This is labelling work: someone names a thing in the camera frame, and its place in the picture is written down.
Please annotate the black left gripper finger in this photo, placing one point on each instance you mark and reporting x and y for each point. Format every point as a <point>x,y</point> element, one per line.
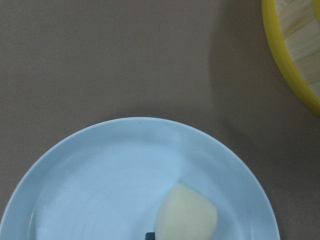
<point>150,236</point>

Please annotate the white steamed bun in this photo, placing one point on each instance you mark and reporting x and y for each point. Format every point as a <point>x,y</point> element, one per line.
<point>185,215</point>

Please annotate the yellow rimmed bamboo steamer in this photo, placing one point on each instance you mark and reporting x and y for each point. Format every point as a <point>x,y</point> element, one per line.
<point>292,29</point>

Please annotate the light blue round plate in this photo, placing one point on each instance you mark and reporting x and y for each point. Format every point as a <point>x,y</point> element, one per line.
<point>107,181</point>

